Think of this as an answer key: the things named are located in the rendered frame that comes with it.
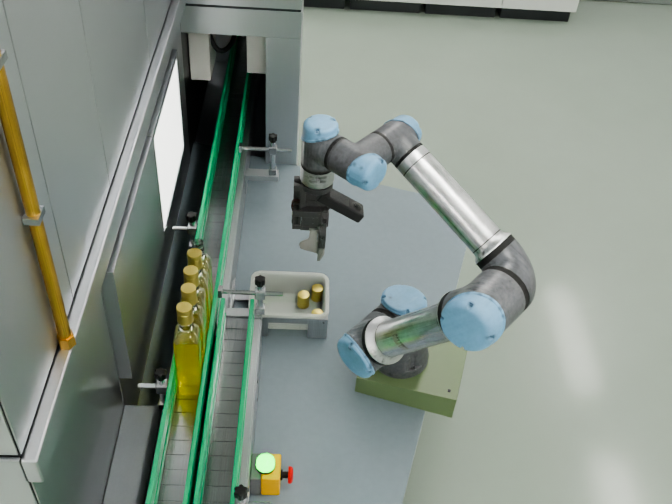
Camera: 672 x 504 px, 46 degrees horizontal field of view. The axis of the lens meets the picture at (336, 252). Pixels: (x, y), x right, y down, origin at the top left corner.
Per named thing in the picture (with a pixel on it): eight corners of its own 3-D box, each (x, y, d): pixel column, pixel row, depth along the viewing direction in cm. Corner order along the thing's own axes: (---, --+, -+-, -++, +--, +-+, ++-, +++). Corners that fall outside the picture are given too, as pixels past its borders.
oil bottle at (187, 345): (181, 376, 193) (174, 317, 178) (204, 376, 193) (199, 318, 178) (178, 395, 188) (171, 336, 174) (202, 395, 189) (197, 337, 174)
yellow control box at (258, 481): (251, 469, 190) (251, 452, 185) (282, 470, 190) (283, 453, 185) (249, 496, 184) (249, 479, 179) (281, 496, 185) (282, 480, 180)
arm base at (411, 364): (434, 343, 213) (437, 318, 207) (419, 385, 203) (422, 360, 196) (380, 330, 217) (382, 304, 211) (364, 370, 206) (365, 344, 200)
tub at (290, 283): (252, 290, 233) (251, 269, 227) (327, 293, 234) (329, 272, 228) (247, 335, 220) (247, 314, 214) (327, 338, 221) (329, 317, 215)
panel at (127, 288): (175, 147, 245) (166, 48, 221) (185, 148, 245) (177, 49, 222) (119, 378, 179) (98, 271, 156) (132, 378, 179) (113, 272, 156)
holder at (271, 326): (234, 291, 233) (233, 272, 227) (326, 295, 234) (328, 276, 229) (228, 335, 220) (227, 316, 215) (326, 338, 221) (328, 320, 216)
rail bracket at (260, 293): (220, 305, 210) (218, 272, 201) (282, 308, 211) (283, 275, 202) (218, 313, 208) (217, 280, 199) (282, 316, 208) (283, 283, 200)
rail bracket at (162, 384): (143, 399, 187) (137, 363, 178) (172, 400, 188) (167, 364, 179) (140, 413, 184) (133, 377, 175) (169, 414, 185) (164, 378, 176)
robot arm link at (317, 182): (335, 155, 172) (335, 177, 166) (334, 171, 175) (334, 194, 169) (301, 153, 172) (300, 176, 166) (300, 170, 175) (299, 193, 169)
